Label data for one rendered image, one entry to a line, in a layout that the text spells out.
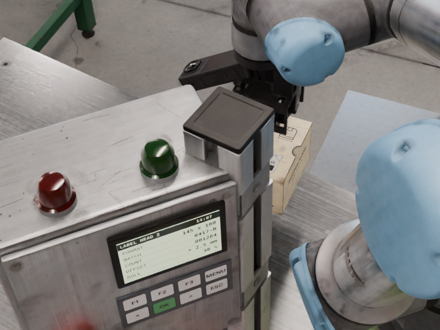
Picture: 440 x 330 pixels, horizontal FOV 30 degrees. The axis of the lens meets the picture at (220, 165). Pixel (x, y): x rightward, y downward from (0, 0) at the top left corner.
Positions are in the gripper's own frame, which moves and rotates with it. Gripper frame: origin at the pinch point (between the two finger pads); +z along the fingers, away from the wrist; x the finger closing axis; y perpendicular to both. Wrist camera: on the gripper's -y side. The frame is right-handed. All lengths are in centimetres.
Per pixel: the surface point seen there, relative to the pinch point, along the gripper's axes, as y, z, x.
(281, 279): 9.5, 17.2, -8.8
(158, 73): -75, 101, 106
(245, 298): 17, -32, -42
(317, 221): 10.9, 17.1, 3.7
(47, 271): 7, -44, -52
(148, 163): 11, -49, -45
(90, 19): -105, 93, 115
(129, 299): 11, -38, -49
